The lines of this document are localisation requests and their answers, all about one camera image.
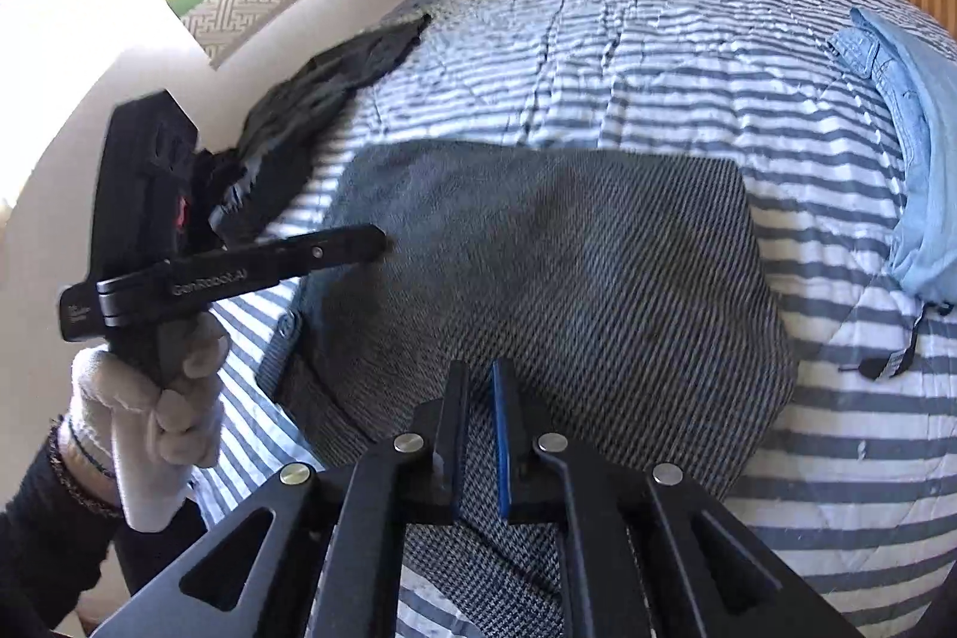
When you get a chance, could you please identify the blue white striped quilt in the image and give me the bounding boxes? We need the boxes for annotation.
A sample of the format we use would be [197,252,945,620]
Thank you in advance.
[187,0,957,638]

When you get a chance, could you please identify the person's left hand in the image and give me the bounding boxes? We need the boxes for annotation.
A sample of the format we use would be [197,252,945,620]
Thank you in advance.
[71,313,229,530]

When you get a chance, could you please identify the person's left forearm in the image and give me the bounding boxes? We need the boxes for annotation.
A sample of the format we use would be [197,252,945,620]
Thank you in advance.
[0,414,132,638]

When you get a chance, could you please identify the light blue denim garment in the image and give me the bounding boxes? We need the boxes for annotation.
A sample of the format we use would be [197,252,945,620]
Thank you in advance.
[826,6,957,303]

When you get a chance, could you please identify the grey houndstooth pants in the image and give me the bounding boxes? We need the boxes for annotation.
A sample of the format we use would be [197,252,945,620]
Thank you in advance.
[258,141,797,638]

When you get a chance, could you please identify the small black strap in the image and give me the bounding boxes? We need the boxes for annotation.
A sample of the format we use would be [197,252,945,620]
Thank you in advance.
[839,301,956,379]

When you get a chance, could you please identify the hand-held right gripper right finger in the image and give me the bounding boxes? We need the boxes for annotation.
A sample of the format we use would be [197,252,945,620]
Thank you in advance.
[489,358,864,638]

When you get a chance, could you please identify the pile of dark clothes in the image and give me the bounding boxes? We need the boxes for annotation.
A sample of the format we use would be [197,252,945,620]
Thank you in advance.
[196,14,433,243]

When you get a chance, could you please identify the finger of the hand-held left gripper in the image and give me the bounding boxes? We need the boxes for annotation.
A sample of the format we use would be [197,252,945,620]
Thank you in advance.
[254,224,390,288]

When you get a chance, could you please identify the beaded bracelet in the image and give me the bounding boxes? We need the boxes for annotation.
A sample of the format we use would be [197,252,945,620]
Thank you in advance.
[48,417,124,520]

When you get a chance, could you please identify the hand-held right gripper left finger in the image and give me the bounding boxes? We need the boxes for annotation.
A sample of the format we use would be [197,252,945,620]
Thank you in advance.
[90,360,471,638]

